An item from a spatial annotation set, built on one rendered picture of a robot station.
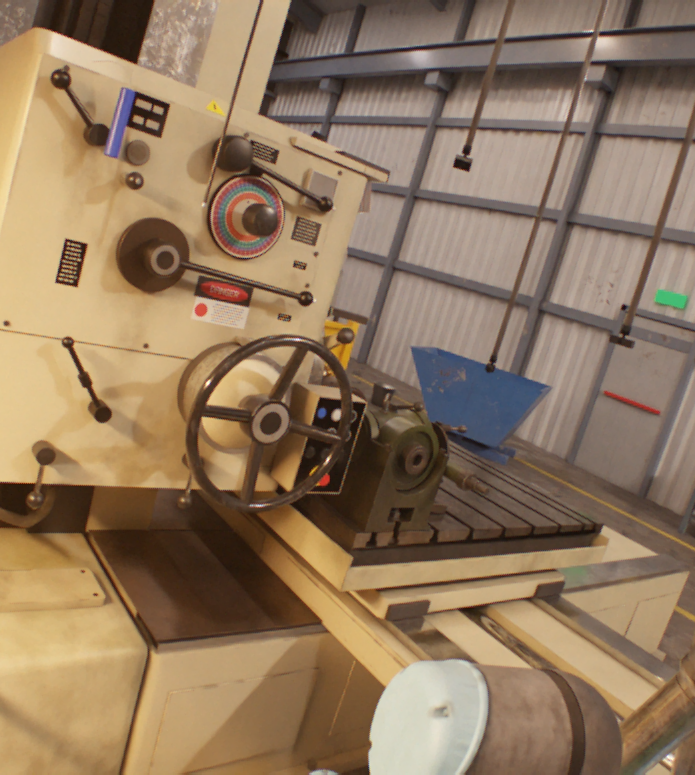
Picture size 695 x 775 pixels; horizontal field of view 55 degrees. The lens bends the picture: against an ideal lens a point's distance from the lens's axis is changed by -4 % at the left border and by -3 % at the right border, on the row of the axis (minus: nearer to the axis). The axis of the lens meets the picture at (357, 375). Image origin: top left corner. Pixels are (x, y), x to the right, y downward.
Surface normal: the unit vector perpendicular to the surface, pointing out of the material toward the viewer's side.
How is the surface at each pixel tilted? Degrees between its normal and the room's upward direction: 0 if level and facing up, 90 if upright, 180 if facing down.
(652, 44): 90
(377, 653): 90
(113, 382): 90
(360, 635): 90
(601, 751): 65
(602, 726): 43
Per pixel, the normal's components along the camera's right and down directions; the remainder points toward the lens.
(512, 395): -0.38, 0.03
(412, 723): -0.88, -0.36
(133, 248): 0.59, 0.29
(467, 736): 0.33, -0.39
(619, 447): -0.76, -0.13
